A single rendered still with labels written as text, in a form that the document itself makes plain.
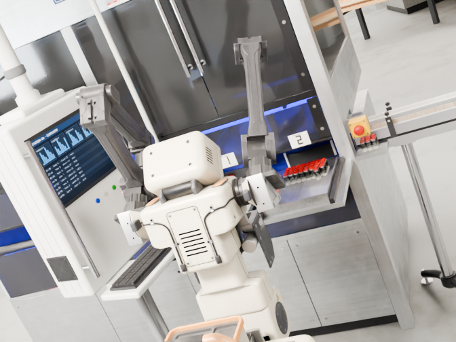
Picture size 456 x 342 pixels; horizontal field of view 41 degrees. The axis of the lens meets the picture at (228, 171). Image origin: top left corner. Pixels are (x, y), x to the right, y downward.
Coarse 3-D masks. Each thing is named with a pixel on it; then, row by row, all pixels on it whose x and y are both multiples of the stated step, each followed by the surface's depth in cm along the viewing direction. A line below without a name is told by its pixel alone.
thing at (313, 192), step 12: (336, 168) 247; (312, 180) 248; (324, 180) 244; (288, 192) 247; (300, 192) 242; (312, 192) 238; (324, 192) 233; (288, 204) 229; (300, 204) 228; (312, 204) 227
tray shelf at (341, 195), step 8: (328, 160) 263; (344, 168) 248; (344, 176) 240; (344, 184) 234; (344, 192) 227; (336, 200) 223; (344, 200) 222; (256, 208) 245; (304, 208) 227; (312, 208) 224; (320, 208) 223; (328, 208) 223; (272, 216) 232; (280, 216) 229; (288, 216) 228; (296, 216) 227
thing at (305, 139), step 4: (300, 132) 256; (304, 132) 256; (288, 136) 258; (292, 136) 258; (304, 136) 256; (308, 136) 256; (292, 140) 259; (296, 140) 258; (300, 140) 258; (304, 140) 257; (308, 140) 257; (292, 144) 259; (296, 144) 259; (304, 144) 258; (308, 144) 257; (292, 148) 260
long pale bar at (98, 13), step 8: (88, 0) 249; (96, 8) 250; (96, 16) 251; (104, 24) 252; (104, 32) 252; (112, 40) 254; (112, 48) 255; (120, 56) 257; (120, 64) 257; (128, 80) 259; (136, 96) 261; (136, 104) 262; (144, 112) 263; (144, 120) 265; (152, 128) 266; (160, 136) 272
